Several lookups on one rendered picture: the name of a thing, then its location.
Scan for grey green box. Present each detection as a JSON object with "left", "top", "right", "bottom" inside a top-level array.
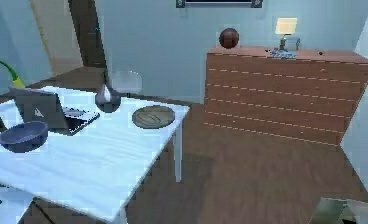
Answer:
[{"left": 308, "top": 197, "right": 368, "bottom": 224}]

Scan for brown basketball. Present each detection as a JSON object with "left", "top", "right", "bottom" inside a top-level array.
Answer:
[{"left": 218, "top": 27, "right": 241, "bottom": 50}]

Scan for white table lamp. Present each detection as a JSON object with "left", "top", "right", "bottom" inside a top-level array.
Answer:
[{"left": 274, "top": 17, "right": 299, "bottom": 52}]

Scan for white table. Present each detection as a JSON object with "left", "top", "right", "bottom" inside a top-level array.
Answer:
[{"left": 0, "top": 85, "right": 191, "bottom": 224}]

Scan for round brown plate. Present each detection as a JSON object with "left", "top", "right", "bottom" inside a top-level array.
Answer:
[{"left": 131, "top": 104, "right": 176, "bottom": 130}]

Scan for dark grey laptop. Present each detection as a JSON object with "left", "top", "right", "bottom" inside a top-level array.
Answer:
[{"left": 8, "top": 87, "right": 101, "bottom": 137}]

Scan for brown wooden chest of drawers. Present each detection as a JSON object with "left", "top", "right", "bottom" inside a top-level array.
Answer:
[{"left": 203, "top": 45, "right": 368, "bottom": 147}]

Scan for grey round vase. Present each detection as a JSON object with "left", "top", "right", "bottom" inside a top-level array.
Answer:
[{"left": 94, "top": 84, "right": 122, "bottom": 114}]

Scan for dark blue bowl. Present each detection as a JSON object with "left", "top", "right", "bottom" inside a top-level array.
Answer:
[{"left": 0, "top": 120, "right": 50, "bottom": 154}]

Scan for dark framed picture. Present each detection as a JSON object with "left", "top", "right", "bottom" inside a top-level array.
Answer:
[{"left": 175, "top": 0, "right": 264, "bottom": 9}]

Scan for green curved lamp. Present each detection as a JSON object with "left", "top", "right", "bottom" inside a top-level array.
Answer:
[{"left": 0, "top": 58, "right": 26, "bottom": 90}]

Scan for dark brown room door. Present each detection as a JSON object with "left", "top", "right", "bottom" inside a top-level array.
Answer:
[{"left": 67, "top": 0, "right": 108, "bottom": 70}]

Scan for blue small items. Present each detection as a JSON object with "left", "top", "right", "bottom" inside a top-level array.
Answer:
[{"left": 265, "top": 48, "right": 298, "bottom": 60}]

